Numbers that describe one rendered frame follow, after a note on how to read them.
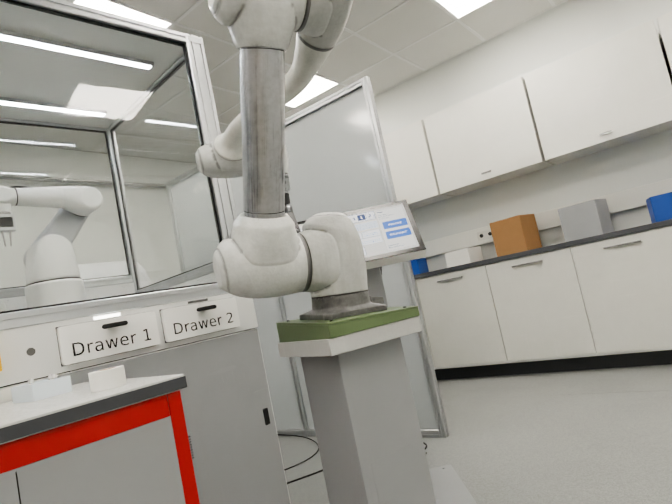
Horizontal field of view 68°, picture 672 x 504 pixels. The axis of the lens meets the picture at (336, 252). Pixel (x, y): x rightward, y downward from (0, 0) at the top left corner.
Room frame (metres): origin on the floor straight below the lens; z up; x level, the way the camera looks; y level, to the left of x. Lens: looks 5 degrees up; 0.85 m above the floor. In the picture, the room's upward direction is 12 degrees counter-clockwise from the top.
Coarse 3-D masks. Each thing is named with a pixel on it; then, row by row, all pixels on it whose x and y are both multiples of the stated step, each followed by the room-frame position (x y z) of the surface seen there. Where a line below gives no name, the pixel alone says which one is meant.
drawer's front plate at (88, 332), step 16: (112, 320) 1.51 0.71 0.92; (128, 320) 1.55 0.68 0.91; (144, 320) 1.58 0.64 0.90; (64, 336) 1.41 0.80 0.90; (80, 336) 1.44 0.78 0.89; (96, 336) 1.47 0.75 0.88; (112, 336) 1.51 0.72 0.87; (128, 336) 1.54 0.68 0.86; (144, 336) 1.58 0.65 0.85; (64, 352) 1.41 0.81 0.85; (80, 352) 1.44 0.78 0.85; (96, 352) 1.47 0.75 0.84; (112, 352) 1.50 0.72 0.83
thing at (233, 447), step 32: (160, 352) 1.63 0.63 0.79; (192, 352) 1.71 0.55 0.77; (224, 352) 1.80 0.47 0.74; (256, 352) 1.90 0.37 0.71; (192, 384) 1.69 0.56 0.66; (224, 384) 1.78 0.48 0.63; (256, 384) 1.88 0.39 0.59; (192, 416) 1.68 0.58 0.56; (224, 416) 1.76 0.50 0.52; (256, 416) 1.86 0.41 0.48; (192, 448) 1.66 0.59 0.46; (224, 448) 1.75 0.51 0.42; (256, 448) 1.84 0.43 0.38; (224, 480) 1.73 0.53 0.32; (256, 480) 1.82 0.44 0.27
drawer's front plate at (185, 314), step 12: (216, 300) 1.78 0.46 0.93; (228, 300) 1.82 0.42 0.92; (168, 312) 1.65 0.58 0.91; (180, 312) 1.68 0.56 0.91; (192, 312) 1.71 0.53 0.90; (204, 312) 1.74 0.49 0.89; (216, 312) 1.78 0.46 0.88; (228, 312) 1.81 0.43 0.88; (168, 324) 1.64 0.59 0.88; (192, 324) 1.70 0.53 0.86; (216, 324) 1.77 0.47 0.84; (228, 324) 1.81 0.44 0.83; (168, 336) 1.63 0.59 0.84; (180, 336) 1.66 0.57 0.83; (192, 336) 1.70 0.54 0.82
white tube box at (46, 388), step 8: (64, 376) 1.20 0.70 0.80; (24, 384) 1.22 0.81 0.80; (32, 384) 1.12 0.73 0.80; (40, 384) 1.13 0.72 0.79; (48, 384) 1.15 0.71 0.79; (56, 384) 1.16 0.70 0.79; (64, 384) 1.17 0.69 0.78; (16, 392) 1.18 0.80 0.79; (24, 392) 1.15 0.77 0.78; (32, 392) 1.12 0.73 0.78; (40, 392) 1.13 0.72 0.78; (48, 392) 1.15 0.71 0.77; (56, 392) 1.16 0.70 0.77; (64, 392) 1.17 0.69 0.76; (16, 400) 1.18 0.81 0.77; (24, 400) 1.15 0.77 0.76; (32, 400) 1.12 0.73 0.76
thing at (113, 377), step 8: (112, 368) 1.04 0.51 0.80; (120, 368) 1.06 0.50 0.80; (96, 376) 1.03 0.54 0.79; (104, 376) 1.03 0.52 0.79; (112, 376) 1.04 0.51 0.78; (120, 376) 1.05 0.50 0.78; (96, 384) 1.03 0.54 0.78; (104, 384) 1.03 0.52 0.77; (112, 384) 1.04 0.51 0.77; (120, 384) 1.05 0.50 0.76
